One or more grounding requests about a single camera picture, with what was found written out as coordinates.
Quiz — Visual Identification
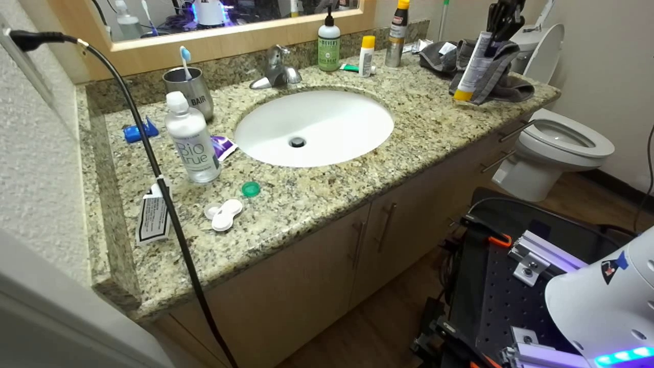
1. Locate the chrome faucet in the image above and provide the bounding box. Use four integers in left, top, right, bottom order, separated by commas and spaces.
247, 42, 305, 91

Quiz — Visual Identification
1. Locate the white toilet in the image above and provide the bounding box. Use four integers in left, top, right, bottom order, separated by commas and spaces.
488, 19, 619, 204

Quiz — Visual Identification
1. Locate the black robot cart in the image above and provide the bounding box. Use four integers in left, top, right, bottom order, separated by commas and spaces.
414, 192, 643, 368

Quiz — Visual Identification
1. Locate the blue white toothbrush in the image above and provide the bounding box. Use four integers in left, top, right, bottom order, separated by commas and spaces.
179, 42, 194, 81

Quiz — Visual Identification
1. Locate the green pump soap bottle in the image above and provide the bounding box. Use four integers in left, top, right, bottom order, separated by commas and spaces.
314, 2, 344, 73

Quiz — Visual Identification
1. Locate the orange clamp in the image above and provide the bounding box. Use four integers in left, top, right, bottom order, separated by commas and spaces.
484, 231, 516, 252

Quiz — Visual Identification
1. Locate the small white yellow-capped bottle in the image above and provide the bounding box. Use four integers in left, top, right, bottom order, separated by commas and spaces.
355, 33, 379, 78

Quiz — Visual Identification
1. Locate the purple packet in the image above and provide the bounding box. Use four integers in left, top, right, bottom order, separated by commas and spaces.
209, 133, 242, 166

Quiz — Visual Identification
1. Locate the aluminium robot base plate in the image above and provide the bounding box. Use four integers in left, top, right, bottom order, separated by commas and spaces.
507, 226, 601, 368

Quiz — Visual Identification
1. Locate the white oval sink basin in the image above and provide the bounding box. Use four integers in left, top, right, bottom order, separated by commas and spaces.
234, 85, 396, 169

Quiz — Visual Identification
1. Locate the wooden drawer with metal handle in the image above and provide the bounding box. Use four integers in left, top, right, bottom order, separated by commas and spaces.
475, 113, 537, 157

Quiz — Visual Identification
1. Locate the wooden vanity cabinet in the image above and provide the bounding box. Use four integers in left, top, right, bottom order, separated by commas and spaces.
74, 38, 565, 368

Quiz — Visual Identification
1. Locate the white door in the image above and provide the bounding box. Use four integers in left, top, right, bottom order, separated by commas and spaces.
0, 226, 173, 368

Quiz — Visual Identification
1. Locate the black power cable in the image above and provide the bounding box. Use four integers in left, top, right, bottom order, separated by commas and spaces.
7, 27, 242, 368

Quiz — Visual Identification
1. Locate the clear solution bottle white cap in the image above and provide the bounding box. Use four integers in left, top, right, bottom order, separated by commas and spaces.
163, 90, 224, 186

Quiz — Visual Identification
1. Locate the wood-framed mirror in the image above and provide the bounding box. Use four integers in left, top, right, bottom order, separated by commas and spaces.
43, 0, 381, 81

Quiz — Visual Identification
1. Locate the tall white yellow-capped tube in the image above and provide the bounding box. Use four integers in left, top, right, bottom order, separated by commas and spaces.
452, 28, 497, 104

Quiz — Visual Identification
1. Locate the green round cap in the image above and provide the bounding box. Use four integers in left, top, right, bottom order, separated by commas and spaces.
240, 179, 264, 200

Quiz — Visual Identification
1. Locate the metal cup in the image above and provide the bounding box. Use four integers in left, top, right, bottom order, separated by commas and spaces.
162, 66, 217, 125

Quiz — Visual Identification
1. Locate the blue plastic item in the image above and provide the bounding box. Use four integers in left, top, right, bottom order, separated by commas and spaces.
121, 118, 162, 145

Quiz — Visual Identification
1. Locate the dark crumpled towel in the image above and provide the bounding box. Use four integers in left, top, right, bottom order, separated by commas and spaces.
417, 36, 537, 106

